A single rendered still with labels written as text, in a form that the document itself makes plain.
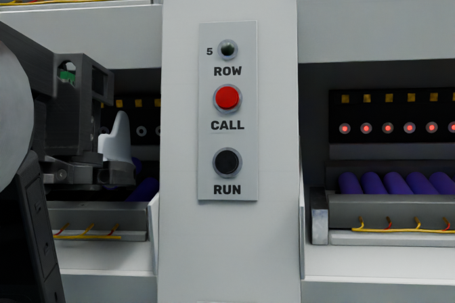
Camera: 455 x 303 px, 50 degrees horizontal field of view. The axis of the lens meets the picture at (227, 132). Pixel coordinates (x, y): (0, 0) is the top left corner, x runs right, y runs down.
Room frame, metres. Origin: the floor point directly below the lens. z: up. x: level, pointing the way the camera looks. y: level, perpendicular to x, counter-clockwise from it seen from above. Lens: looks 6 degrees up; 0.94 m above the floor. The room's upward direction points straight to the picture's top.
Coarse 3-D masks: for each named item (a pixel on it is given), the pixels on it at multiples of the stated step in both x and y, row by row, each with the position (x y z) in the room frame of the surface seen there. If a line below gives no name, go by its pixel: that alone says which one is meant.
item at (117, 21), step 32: (0, 0) 0.42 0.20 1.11; (32, 0) 0.42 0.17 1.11; (64, 0) 0.40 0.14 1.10; (96, 0) 0.39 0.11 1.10; (128, 0) 0.38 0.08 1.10; (160, 0) 0.33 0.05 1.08; (32, 32) 0.35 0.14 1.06; (64, 32) 0.35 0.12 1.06; (96, 32) 0.35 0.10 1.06; (128, 32) 0.34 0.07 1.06; (160, 32) 0.34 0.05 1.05; (128, 64) 0.35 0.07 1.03; (160, 64) 0.35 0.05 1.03
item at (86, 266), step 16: (144, 160) 0.51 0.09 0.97; (64, 240) 0.39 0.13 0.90; (80, 240) 0.39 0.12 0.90; (64, 256) 0.37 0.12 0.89; (80, 256) 0.36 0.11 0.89; (96, 256) 0.36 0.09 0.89; (112, 256) 0.36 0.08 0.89; (128, 256) 0.36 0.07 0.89; (144, 256) 0.36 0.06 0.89; (64, 272) 0.34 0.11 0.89; (80, 272) 0.34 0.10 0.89; (96, 272) 0.34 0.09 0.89; (112, 272) 0.34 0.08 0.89; (128, 272) 0.34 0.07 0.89; (144, 272) 0.34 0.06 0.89; (64, 288) 0.35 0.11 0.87; (80, 288) 0.34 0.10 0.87; (96, 288) 0.34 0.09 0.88; (112, 288) 0.34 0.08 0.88; (128, 288) 0.34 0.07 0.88; (144, 288) 0.34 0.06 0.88
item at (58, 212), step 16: (48, 208) 0.39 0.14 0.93; (64, 208) 0.39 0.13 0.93; (80, 208) 0.39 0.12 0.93; (96, 208) 0.39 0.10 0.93; (112, 208) 0.39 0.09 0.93; (128, 208) 0.38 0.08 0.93; (144, 208) 0.38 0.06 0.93; (64, 224) 0.39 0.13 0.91; (80, 224) 0.39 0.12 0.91; (96, 224) 0.39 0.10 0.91; (112, 224) 0.39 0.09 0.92; (128, 224) 0.39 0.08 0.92; (144, 224) 0.38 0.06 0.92
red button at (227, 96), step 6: (222, 90) 0.32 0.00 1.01; (228, 90) 0.32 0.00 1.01; (234, 90) 0.32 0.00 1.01; (216, 96) 0.32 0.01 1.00; (222, 96) 0.32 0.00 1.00; (228, 96) 0.32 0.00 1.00; (234, 96) 0.32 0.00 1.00; (216, 102) 0.32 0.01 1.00; (222, 102) 0.32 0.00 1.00; (228, 102) 0.32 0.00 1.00; (234, 102) 0.32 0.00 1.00; (222, 108) 0.32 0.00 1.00; (228, 108) 0.32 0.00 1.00
